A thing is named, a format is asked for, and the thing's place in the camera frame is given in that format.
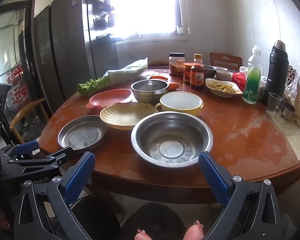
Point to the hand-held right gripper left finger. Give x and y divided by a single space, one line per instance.
80 177

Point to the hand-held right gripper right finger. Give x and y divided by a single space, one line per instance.
212 177

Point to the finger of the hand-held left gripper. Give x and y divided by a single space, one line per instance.
27 147
57 158

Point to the steel plate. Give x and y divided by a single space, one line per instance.
82 135

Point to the large steel bowl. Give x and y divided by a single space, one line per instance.
150 140

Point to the yellow shell-shaped plate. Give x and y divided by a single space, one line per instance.
125 116

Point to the pink plastic plate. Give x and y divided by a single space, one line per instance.
110 97

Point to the small steel bowl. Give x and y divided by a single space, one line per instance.
150 86

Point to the person's right foot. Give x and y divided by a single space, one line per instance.
193 230

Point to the person's foot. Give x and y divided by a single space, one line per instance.
193 230
143 233

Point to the black round stool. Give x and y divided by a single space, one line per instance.
160 217

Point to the person's left foot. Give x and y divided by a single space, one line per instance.
143 233

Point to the white dish with food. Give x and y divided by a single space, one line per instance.
223 87

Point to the glass door with red lettering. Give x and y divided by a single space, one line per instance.
7 55

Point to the clear plastic cup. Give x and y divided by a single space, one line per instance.
273 103

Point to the orange carrot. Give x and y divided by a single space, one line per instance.
157 77
173 86

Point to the green plastic drink bottle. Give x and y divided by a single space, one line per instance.
252 85

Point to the small steel cup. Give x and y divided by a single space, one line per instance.
288 111

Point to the orange-capped sauce bottle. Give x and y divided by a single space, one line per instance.
197 77

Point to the white ceramic bowl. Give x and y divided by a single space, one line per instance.
223 76

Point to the red tissue packet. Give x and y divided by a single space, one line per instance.
240 78

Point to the dark steel bowl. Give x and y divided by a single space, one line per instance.
210 72

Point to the red-lidded sauce jar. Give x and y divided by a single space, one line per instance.
187 73

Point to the celery in plastic bag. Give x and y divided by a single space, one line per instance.
125 73

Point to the grey refrigerator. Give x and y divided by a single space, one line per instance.
65 42

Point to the black-lidded pickle jar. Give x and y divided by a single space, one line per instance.
176 65

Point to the black thermos flask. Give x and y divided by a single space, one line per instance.
276 75

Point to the clear plastic bag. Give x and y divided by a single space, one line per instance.
298 77

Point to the window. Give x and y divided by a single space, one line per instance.
145 5

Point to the wooden chair with curved rail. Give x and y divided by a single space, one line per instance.
158 63

